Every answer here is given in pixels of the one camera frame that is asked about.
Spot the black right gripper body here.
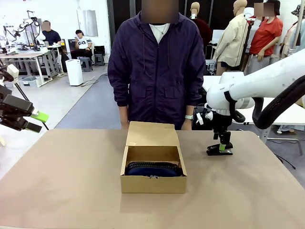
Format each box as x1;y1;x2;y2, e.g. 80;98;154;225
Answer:
212;111;234;136

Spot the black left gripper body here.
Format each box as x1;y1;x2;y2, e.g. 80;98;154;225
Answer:
0;84;34;131

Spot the black stapler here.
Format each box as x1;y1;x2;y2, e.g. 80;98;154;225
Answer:
206;142;234;156

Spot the navy CAMPUS pencil case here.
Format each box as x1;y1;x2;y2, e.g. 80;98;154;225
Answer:
125;161;184;177

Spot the brown cardboard box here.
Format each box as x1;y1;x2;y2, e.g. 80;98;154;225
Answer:
120;121;188;194

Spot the person's right forearm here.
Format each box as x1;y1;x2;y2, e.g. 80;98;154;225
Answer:
119;106;130;123

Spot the clear plastic storage bin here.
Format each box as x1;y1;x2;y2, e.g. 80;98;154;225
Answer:
18;76;40;89

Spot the white air purifier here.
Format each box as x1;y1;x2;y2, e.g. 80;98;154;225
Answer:
65;59;83;86

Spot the white workbench with robots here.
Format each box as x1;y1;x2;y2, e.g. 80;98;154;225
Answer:
0;44;63;87

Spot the grey stool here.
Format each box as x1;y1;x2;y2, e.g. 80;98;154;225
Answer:
80;56;93;72

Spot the white table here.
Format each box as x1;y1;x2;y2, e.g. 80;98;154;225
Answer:
202;75;305;144

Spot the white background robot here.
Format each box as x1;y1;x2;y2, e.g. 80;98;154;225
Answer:
14;10;46;52

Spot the seated man in dark shirt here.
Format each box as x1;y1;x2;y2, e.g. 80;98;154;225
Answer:
41;21;69;72

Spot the person in purple jacket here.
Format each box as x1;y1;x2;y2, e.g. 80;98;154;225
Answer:
107;11;207;131

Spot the mannequin in beige jacket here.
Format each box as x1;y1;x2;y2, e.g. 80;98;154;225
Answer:
213;0;250;76

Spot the seated woman in white jersey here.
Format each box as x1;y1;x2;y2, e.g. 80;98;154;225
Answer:
71;29;93;60

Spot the mannequin in dark red top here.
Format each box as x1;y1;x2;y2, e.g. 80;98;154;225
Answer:
187;2;213;46

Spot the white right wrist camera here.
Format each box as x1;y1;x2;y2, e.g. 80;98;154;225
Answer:
195;110;214;126

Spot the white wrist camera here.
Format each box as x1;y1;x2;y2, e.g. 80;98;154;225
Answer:
195;110;214;126
0;63;20;84

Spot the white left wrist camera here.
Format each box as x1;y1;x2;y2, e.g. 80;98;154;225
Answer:
0;63;20;84

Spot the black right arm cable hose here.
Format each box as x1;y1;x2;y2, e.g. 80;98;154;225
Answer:
224;77;305;130

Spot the black floor cable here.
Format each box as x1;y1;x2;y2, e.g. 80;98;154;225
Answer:
268;138;296;170

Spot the silver wall panel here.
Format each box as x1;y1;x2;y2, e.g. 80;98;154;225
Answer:
76;9;99;38

